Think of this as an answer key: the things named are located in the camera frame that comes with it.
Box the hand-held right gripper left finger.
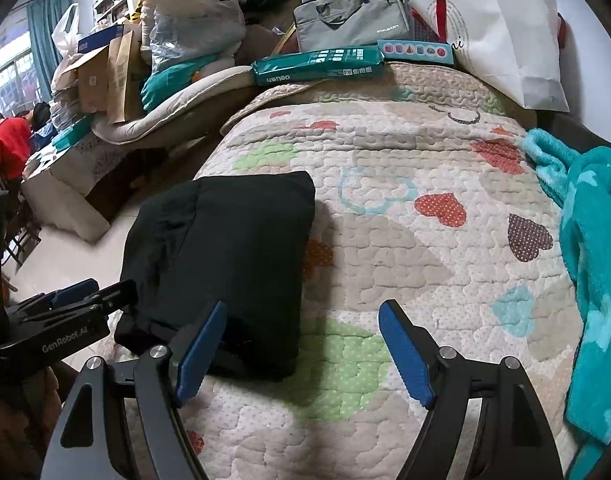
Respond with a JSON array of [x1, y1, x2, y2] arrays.
[[40, 301, 229, 480]]

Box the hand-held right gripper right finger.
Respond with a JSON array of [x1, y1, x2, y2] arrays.
[[378, 299, 566, 480]]

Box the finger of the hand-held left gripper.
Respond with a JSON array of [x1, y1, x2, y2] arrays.
[[20, 280, 138, 328], [8, 279, 101, 318]]

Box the black pants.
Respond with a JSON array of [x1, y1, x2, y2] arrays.
[[114, 171, 317, 381]]

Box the person's brown clothing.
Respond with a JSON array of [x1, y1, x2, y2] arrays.
[[0, 360, 68, 480]]

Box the quilted heart print blanket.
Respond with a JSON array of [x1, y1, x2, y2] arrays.
[[100, 60, 586, 480]]

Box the wooden chair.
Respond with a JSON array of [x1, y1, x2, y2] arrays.
[[0, 170, 41, 266]]

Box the beige mattress with patterned cover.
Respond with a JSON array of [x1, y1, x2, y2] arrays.
[[22, 125, 136, 241]]

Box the teal flat pack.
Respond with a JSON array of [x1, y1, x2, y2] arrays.
[[52, 115, 93, 148]]

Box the beige padded cushion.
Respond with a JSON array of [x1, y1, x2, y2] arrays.
[[92, 65, 266, 148]]

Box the brown cardboard box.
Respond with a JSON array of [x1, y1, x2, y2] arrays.
[[78, 47, 111, 113]]

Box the brown paper bag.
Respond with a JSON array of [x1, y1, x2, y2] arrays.
[[108, 30, 146, 126]]

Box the teal cloth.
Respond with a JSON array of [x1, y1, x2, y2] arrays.
[[140, 57, 231, 113]]

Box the teal fleece blanket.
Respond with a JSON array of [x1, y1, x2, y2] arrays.
[[518, 127, 611, 480]]

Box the white plastic bag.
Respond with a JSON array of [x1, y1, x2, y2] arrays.
[[51, 2, 81, 56]]

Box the teal curtain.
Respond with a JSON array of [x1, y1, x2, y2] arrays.
[[25, 0, 61, 68]]

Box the clear plastic bag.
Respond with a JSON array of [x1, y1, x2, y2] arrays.
[[142, 0, 246, 73]]

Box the white shelf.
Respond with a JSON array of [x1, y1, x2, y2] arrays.
[[92, 0, 146, 26]]

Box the green paper pack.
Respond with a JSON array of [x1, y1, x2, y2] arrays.
[[250, 44, 386, 87]]

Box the light blue shapes box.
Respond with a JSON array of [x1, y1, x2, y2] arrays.
[[378, 39, 456, 66]]

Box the white paper bag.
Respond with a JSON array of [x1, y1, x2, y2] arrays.
[[408, 0, 571, 113]]

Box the grey laptop bag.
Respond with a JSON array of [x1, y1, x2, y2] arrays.
[[292, 0, 411, 53]]

